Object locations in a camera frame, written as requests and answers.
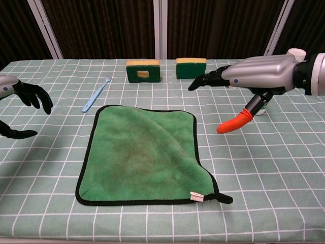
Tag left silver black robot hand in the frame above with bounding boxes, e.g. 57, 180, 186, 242
0, 75, 53, 139

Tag right silver robot hand orange thumb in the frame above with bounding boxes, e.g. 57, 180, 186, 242
187, 53, 298, 134

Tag green cloth with black trim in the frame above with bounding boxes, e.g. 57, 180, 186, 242
75, 104, 234, 206

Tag white green drink bottle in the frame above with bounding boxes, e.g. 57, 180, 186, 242
255, 98, 268, 116

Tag white paper cup blue print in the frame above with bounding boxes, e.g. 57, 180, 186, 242
287, 48, 307, 62

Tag blue toothbrush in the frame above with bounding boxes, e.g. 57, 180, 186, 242
82, 76, 113, 113

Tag plain yellow green sponge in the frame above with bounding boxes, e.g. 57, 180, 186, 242
175, 57, 208, 80

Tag yellow green sponge with cutout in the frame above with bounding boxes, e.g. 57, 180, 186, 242
126, 59, 163, 83

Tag green checked tablecloth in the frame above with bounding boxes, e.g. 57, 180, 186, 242
0, 58, 325, 242

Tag white metal frame post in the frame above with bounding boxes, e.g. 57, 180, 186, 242
153, 0, 168, 59
26, 0, 63, 59
264, 0, 295, 56

